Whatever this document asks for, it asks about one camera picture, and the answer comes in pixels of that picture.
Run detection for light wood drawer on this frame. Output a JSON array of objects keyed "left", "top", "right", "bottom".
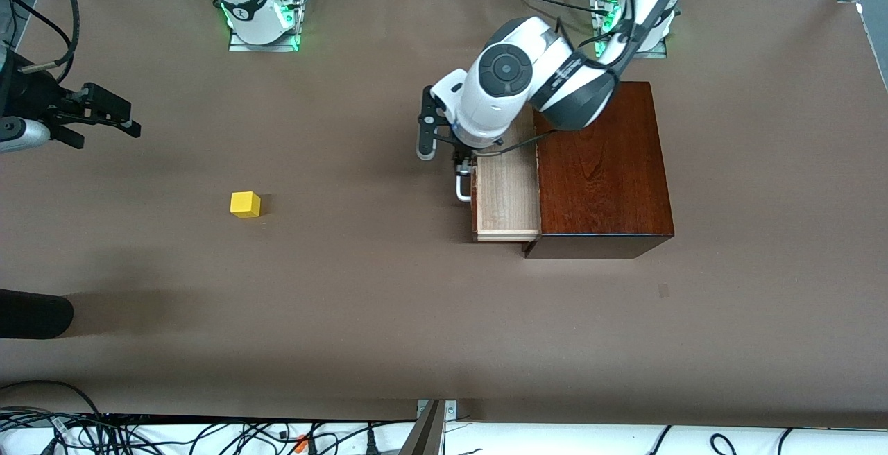
[{"left": 455, "top": 119, "right": 542, "bottom": 243}]

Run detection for yellow block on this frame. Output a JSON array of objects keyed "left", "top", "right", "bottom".
[{"left": 230, "top": 191, "right": 262, "bottom": 219}]

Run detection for dark wood cabinet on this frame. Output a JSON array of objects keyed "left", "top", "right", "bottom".
[{"left": 524, "top": 81, "right": 675, "bottom": 259}]

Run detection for black padded rod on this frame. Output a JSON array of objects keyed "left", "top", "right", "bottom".
[{"left": 0, "top": 289, "right": 74, "bottom": 340}]

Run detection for white ledge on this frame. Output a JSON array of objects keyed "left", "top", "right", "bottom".
[{"left": 0, "top": 413, "right": 888, "bottom": 455}]

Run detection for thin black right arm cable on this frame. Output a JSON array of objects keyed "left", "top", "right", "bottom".
[{"left": 0, "top": 0, "right": 74, "bottom": 50}]

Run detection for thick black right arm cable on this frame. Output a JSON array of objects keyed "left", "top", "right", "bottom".
[{"left": 19, "top": 0, "right": 78, "bottom": 74}]

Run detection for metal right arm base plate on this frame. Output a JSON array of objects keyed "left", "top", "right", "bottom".
[{"left": 228, "top": 0, "right": 306, "bottom": 53}]

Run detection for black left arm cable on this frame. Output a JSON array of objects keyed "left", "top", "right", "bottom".
[{"left": 552, "top": 0, "right": 642, "bottom": 60}]

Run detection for aluminium strut with bracket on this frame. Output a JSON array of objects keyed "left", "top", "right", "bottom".
[{"left": 399, "top": 400, "right": 457, "bottom": 455}]

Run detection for black looping cable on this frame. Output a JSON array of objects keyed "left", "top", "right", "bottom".
[{"left": 0, "top": 380, "right": 103, "bottom": 417}]

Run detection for grey tagged cable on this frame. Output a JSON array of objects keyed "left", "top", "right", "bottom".
[{"left": 38, "top": 417, "right": 70, "bottom": 455}]

